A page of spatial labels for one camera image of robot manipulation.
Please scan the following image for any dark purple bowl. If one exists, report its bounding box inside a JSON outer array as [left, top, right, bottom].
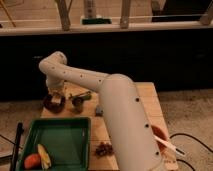
[[43, 94, 65, 113]]

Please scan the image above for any small dark cup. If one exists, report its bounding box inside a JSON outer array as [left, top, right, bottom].
[[72, 97, 84, 113]]

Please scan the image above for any green plastic tray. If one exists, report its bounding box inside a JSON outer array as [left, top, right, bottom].
[[16, 117, 91, 171]]

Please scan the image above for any yellow corn cob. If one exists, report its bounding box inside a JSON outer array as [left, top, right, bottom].
[[37, 144, 52, 170]]

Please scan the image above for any tan rectangular eraser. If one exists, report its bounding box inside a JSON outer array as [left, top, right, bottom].
[[51, 94, 62, 104]]

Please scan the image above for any red orange tomato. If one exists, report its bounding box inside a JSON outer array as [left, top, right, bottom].
[[24, 153, 41, 169]]

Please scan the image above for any wooden table leg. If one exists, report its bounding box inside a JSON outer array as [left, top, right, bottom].
[[55, 0, 70, 31], [120, 0, 131, 29]]

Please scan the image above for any wooden table leg centre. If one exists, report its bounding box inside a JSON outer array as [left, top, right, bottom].
[[120, 0, 131, 29]]

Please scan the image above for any white plastic spoon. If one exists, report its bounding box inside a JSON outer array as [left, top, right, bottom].
[[154, 135, 186, 157]]

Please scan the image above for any black vertical pole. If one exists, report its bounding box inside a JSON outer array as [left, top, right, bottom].
[[9, 122, 24, 171]]

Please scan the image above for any dark purple grape bunch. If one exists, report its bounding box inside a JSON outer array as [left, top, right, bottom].
[[95, 142, 114, 157]]

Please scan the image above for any small grey block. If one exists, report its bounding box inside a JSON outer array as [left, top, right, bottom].
[[95, 105, 103, 117]]

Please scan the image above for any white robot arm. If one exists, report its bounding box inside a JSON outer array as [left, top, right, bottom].
[[39, 51, 167, 171]]

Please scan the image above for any black floor cable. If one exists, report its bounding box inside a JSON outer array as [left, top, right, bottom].
[[169, 132, 213, 171]]

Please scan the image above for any red orange bowl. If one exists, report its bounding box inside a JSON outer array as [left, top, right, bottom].
[[152, 125, 168, 153]]

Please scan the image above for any green box on ledge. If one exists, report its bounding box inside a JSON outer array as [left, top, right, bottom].
[[82, 18, 112, 25]]

